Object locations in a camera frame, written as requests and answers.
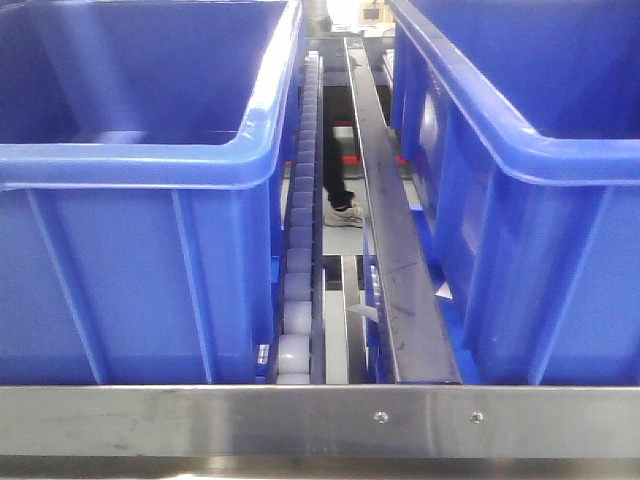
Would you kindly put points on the steel front shelf beam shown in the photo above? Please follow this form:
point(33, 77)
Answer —
point(410, 421)

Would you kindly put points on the person leg with sneaker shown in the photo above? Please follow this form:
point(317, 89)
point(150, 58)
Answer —
point(344, 211)

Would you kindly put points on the large blue bin right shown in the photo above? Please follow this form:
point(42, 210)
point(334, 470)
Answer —
point(520, 120)

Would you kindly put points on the steel divider rail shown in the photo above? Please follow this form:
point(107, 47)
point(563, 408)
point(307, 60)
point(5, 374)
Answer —
point(415, 348)

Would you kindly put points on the large blue bin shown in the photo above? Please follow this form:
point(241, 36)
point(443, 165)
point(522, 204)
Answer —
point(520, 120)
point(142, 146)

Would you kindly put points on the white roller track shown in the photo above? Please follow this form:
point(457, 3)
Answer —
point(299, 355)

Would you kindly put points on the large blue bin left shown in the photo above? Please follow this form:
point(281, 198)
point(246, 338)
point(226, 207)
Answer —
point(142, 146)

